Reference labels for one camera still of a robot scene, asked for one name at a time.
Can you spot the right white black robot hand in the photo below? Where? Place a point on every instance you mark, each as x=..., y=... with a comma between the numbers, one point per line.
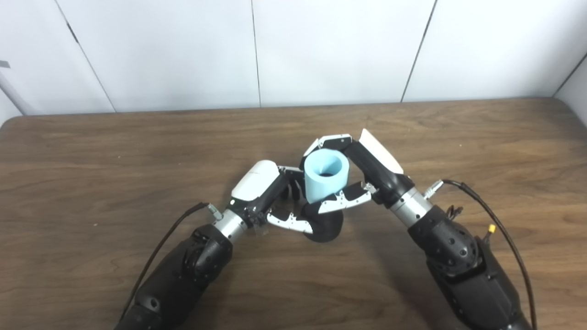
x=378, y=165

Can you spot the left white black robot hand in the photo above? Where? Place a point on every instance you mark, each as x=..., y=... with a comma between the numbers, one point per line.
x=257, y=188

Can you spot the black nozzle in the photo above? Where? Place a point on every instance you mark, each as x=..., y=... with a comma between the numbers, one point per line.
x=328, y=227

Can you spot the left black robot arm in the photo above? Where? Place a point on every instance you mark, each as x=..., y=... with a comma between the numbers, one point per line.
x=183, y=279

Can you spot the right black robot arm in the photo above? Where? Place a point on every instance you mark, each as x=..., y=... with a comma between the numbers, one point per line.
x=463, y=270

